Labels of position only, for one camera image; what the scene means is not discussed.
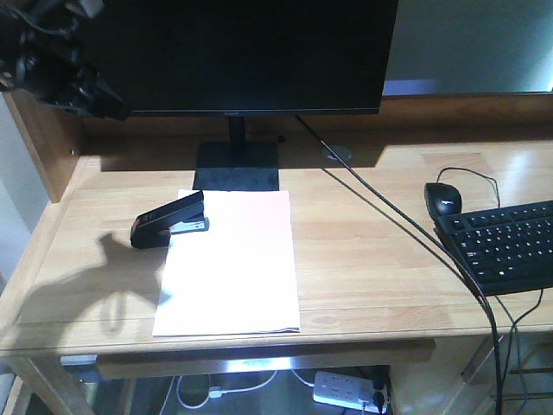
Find black monitor cable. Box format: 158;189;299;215
295;114;506;415

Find white paper sheets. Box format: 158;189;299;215
152;190;301;337

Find black stapler with orange label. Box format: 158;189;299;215
130;190;209;249

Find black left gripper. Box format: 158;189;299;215
39;65;128;120

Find white power strip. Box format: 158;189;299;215
313;371;389;414

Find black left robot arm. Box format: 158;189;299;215
1;1;130;120

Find black computer mouse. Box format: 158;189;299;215
423;182;462;220

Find black monitor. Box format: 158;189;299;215
78;1;398;190

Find long white floor cable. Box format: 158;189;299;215
162;369;319;415

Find black keyboard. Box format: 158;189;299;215
435;201;552;296

